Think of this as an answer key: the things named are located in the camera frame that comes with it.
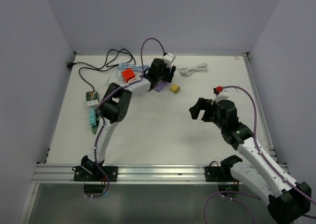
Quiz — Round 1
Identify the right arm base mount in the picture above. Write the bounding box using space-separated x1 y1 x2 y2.
204 155 242 182

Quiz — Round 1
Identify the purple power strip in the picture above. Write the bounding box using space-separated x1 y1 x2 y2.
154 86 165 92

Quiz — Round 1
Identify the white power strip cord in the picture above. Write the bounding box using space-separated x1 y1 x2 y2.
174 63 208 77

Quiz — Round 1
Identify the yellow plug adapter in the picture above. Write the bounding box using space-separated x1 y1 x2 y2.
169 84 181 94

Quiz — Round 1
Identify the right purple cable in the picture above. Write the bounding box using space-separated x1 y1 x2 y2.
202 85 316 224

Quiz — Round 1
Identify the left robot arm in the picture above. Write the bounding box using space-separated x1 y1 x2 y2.
81 53 176 181

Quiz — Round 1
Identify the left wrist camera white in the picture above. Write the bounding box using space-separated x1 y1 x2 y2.
162 53 176 68

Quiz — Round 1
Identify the teal plug adapter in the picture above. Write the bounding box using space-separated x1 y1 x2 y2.
88 108 97 127

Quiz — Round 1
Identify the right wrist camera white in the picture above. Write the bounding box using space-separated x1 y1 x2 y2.
213 86 229 103

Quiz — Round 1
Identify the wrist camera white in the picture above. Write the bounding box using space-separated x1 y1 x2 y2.
213 86 229 103
162 53 176 68

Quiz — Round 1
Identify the light blue coiled cord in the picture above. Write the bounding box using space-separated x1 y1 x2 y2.
116 62 152 79

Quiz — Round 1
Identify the aluminium front rail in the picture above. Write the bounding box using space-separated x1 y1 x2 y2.
32 163 289 185

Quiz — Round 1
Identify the red cube socket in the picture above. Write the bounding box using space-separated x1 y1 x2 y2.
121 68 136 83

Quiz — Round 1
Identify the pink cube socket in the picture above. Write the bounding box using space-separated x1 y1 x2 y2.
126 79 139 86

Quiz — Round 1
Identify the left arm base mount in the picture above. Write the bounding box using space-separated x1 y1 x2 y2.
72 155 119 182

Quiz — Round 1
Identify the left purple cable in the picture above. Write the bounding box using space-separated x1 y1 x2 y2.
84 37 166 198

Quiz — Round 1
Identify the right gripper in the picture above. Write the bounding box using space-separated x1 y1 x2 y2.
189 97 226 130

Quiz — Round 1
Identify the right aluminium side rail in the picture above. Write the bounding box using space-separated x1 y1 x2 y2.
241 52 278 163

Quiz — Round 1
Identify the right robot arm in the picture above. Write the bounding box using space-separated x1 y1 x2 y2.
189 98 312 224

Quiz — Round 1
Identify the purple cable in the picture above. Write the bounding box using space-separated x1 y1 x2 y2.
202 85 316 224
84 37 166 198

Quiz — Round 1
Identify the black power cable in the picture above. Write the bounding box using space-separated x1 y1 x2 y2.
66 48 136 91

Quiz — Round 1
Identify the green power strip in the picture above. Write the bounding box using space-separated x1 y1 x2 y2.
85 90 99 134

